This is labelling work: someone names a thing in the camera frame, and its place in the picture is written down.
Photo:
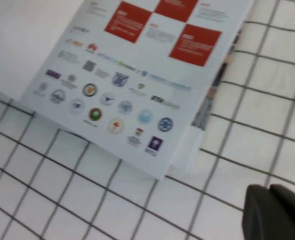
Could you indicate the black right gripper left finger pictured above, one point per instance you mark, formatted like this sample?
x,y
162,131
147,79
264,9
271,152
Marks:
x,y
256,215

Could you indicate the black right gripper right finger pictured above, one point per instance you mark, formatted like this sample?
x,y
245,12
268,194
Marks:
x,y
290,205

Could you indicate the white brochure book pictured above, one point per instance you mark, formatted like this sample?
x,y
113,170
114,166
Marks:
x,y
127,75

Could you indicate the white black-grid tablecloth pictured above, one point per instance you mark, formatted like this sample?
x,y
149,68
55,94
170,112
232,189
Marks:
x,y
87,200

